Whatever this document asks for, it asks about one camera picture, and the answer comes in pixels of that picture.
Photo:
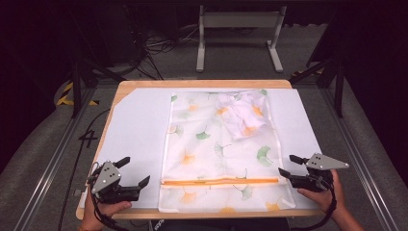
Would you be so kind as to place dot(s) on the person's right hand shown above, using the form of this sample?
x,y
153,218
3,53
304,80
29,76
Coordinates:
x,y
330,199

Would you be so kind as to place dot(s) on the wooden table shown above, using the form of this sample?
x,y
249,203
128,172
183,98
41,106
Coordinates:
x,y
192,84

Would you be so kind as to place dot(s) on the white table mat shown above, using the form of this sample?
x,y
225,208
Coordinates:
x,y
138,128

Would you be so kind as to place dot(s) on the person's left hand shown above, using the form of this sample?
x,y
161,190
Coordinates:
x,y
96,211

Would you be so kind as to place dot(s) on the black metal stand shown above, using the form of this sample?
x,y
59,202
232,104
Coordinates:
x,y
76,91
338,93

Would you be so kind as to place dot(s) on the white metal stand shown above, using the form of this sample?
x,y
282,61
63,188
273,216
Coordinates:
x,y
240,20

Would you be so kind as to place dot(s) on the aluminium floor rail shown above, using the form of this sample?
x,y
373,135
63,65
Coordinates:
x,y
357,160
57,159

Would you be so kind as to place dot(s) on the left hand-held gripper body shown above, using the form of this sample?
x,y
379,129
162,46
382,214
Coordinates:
x,y
106,178

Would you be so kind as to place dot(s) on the white crumpled garment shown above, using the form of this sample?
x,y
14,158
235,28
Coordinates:
x,y
240,112

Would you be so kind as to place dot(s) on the yellow black hazard tape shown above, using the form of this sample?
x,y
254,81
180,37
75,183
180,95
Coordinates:
x,y
65,92

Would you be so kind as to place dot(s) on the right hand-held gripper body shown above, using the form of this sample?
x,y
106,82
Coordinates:
x,y
320,163

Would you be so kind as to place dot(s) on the leaf print mesh laundry bag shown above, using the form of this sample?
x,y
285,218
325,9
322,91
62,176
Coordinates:
x,y
205,154

